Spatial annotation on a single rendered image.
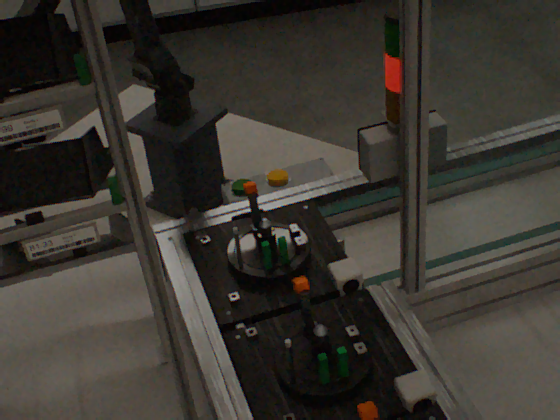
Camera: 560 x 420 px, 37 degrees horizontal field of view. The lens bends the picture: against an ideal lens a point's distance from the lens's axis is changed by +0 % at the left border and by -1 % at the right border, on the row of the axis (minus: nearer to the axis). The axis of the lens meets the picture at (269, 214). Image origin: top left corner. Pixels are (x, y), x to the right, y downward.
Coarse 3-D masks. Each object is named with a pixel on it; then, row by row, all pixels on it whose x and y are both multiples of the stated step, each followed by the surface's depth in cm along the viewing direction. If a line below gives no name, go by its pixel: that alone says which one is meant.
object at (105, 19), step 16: (64, 0) 408; (96, 0) 411; (112, 0) 412; (160, 0) 416; (176, 0) 417; (192, 0) 421; (112, 16) 417; (160, 16) 423; (176, 16) 426; (192, 16) 427; (112, 32) 426; (128, 32) 427; (160, 32) 430
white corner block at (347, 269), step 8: (336, 264) 133; (344, 264) 132; (352, 264) 132; (328, 272) 133; (336, 272) 131; (344, 272) 131; (352, 272) 131; (360, 272) 131; (336, 280) 130; (344, 280) 130; (352, 280) 130; (360, 280) 131; (336, 288) 131; (344, 288) 131; (352, 288) 131; (360, 288) 132
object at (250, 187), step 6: (246, 186) 137; (252, 186) 138; (246, 192) 138; (252, 192) 138; (252, 198) 136; (252, 204) 139; (252, 210) 139; (258, 210) 139; (252, 216) 140; (258, 216) 140; (258, 222) 140
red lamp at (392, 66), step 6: (390, 60) 108; (396, 60) 107; (390, 66) 109; (396, 66) 108; (390, 72) 109; (396, 72) 108; (390, 78) 110; (396, 78) 109; (390, 84) 110; (396, 84) 110; (396, 90) 110
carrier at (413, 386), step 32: (288, 320) 127; (320, 320) 126; (352, 320) 125; (384, 320) 125; (256, 352) 122; (288, 352) 110; (320, 352) 115; (352, 352) 118; (384, 352) 120; (256, 384) 118; (288, 384) 115; (320, 384) 114; (352, 384) 113; (384, 384) 115; (416, 384) 112; (256, 416) 113; (320, 416) 112; (352, 416) 112; (384, 416) 111
